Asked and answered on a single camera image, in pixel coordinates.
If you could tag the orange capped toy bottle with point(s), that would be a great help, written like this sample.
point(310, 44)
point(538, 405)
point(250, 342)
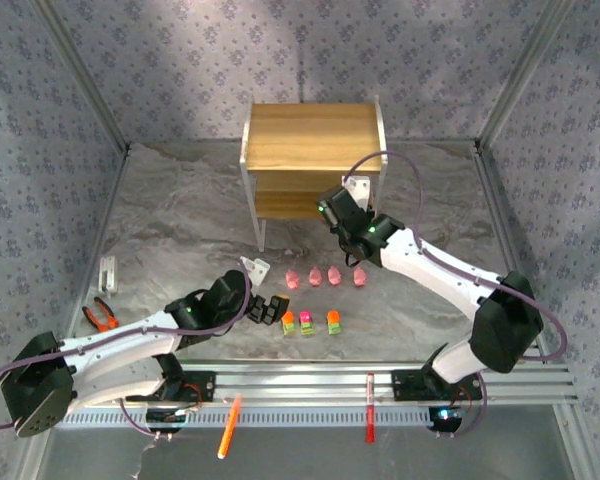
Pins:
point(288, 322)
point(333, 322)

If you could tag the pink plastic pig toy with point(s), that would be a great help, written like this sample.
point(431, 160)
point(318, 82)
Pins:
point(334, 275)
point(292, 278)
point(315, 276)
point(360, 276)

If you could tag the pink capped toy bottle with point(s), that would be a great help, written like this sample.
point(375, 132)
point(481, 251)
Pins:
point(306, 322)

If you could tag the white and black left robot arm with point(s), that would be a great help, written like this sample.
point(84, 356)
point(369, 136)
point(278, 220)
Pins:
point(110, 375)

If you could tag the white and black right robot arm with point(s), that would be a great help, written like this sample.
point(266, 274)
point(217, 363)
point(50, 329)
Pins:
point(430, 265)

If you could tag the orange marker pen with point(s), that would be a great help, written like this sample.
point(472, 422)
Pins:
point(230, 425)

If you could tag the black controller board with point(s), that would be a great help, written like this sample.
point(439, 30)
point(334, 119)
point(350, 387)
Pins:
point(165, 416)
point(445, 420)

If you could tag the red marker pen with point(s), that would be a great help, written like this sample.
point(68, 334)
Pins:
point(370, 410)

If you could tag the grey metal front panel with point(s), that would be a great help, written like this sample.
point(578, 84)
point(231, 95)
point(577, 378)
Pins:
point(305, 460)

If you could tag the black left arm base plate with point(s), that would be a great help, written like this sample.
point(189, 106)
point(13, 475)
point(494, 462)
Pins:
point(205, 385)

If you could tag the aluminium mounting rail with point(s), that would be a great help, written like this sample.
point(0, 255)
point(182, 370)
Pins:
point(305, 380)

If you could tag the wooden shelf with white frame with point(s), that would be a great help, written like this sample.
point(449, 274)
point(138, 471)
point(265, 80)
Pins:
point(310, 135)

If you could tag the white plastic bracket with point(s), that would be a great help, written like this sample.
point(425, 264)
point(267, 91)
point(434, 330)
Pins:
point(107, 275)

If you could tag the aluminium frame side rail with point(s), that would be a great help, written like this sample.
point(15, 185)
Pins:
point(104, 225)
point(500, 225)

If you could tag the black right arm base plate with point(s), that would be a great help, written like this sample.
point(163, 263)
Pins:
point(405, 385)

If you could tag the aluminium frame post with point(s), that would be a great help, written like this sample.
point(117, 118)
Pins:
point(85, 75)
point(522, 75)

